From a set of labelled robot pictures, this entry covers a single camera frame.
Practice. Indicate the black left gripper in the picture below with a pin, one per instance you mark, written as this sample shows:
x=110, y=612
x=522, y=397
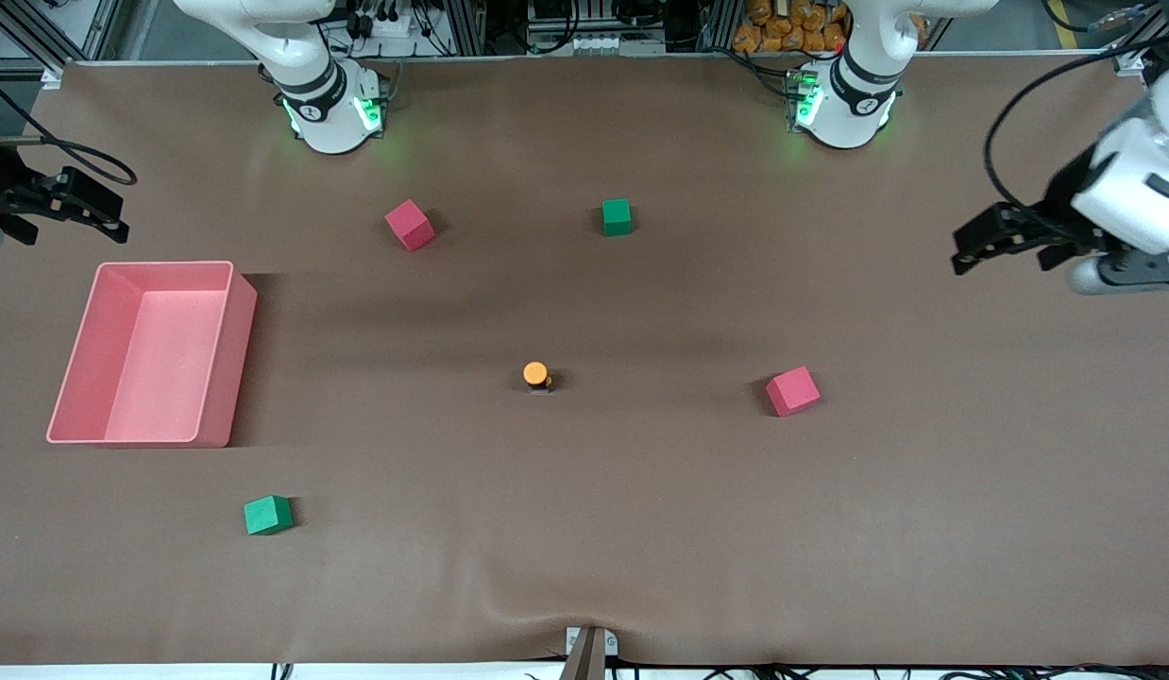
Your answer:
x=1062, y=207

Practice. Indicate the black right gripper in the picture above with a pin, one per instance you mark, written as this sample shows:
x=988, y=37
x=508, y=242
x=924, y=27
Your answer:
x=1, y=179

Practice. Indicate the yellow mushroom push button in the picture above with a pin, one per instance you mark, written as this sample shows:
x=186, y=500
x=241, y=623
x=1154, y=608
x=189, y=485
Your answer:
x=535, y=373

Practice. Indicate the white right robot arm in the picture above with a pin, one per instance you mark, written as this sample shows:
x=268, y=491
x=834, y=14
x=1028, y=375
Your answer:
x=325, y=123

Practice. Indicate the pink plastic bin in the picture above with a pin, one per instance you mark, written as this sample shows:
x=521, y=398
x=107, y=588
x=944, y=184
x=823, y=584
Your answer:
x=160, y=378

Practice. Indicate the red foam cube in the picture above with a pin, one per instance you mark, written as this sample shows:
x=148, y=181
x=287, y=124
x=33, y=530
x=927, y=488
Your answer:
x=792, y=392
x=410, y=227

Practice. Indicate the orange snack bag pile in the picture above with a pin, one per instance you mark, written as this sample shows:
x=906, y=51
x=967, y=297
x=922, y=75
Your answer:
x=783, y=28

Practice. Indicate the green foam cube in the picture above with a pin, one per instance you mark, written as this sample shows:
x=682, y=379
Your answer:
x=617, y=217
x=266, y=516

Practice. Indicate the white power strip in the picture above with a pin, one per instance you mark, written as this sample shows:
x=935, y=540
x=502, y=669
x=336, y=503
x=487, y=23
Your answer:
x=386, y=26

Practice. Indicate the white terminal strip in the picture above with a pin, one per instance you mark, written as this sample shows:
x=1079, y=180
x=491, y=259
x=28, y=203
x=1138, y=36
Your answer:
x=608, y=43

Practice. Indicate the brown table mat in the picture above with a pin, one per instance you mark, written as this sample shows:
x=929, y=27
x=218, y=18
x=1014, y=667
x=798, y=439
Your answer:
x=547, y=519

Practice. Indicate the aluminium frame rail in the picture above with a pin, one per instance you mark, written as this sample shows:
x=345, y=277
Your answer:
x=27, y=42
x=1137, y=57

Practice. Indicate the aluminium frame post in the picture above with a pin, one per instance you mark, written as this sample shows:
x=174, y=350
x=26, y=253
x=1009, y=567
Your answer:
x=719, y=24
x=464, y=26

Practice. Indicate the aluminium camera mount post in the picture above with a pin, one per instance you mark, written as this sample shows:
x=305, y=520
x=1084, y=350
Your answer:
x=589, y=656

